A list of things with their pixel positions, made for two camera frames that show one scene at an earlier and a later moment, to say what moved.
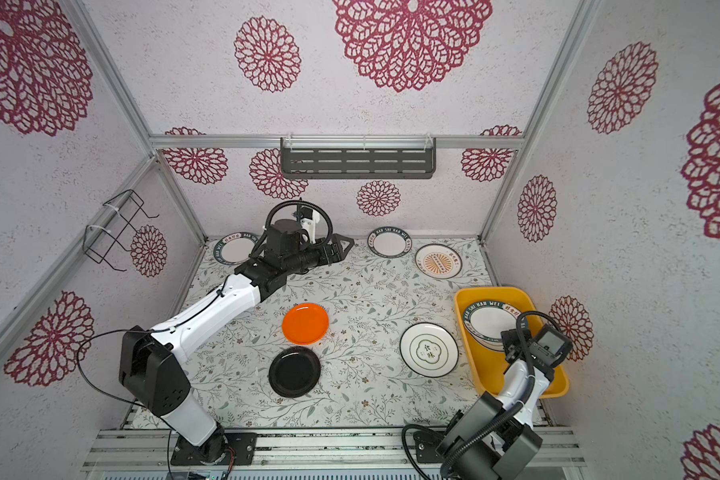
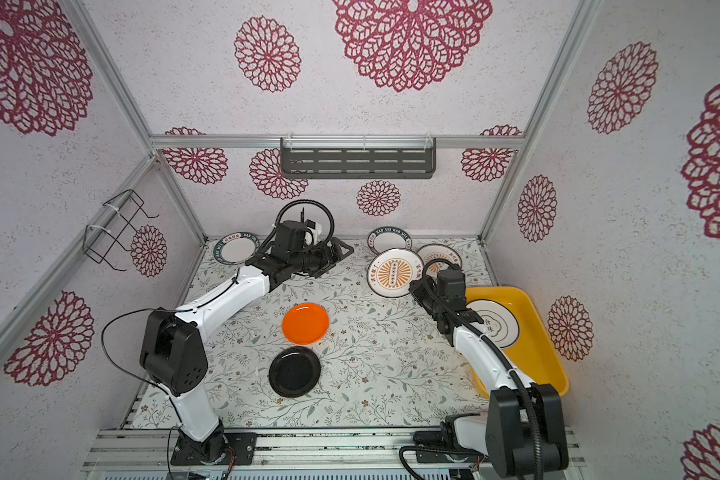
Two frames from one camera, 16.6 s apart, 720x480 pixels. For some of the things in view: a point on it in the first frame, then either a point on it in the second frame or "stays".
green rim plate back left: (234, 248) stays
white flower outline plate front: (429, 350) → (499, 323)
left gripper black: (325, 250) stays
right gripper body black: (518, 340) → (427, 295)
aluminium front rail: (298, 450) stays
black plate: (294, 372) stays
